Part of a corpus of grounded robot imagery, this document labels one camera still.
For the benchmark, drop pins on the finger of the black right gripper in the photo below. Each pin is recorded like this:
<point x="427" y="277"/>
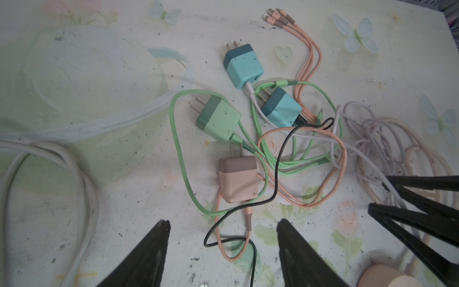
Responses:
<point x="447" y="183"/>
<point x="442" y="228"/>

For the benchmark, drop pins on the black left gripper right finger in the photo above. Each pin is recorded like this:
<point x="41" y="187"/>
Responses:
<point x="301" y="264"/>

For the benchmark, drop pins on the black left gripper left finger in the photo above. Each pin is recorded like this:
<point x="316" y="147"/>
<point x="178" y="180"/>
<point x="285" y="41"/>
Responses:
<point x="144" y="266"/>

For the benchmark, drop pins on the teal usb charger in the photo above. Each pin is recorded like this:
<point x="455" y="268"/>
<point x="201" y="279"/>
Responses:
<point x="242" y="64"/>
<point x="280" y="108"/>

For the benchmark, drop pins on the pink round power socket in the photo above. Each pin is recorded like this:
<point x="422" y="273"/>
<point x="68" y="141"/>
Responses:
<point x="381" y="275"/>

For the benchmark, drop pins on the pink USB charger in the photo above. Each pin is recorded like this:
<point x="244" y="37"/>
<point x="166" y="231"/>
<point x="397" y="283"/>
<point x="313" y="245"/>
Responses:
<point x="238" y="177"/>

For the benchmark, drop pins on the green USB charger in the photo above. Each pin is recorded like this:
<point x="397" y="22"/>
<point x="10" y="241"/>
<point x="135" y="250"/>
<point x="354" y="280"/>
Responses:
<point x="218" y="119"/>

